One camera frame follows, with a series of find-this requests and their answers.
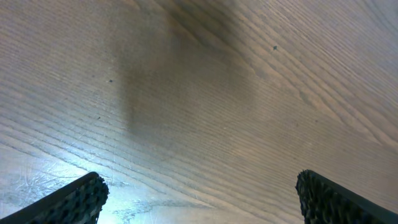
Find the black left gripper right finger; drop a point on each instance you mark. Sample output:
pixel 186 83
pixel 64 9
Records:
pixel 323 201

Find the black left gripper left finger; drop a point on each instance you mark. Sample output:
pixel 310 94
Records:
pixel 78 202

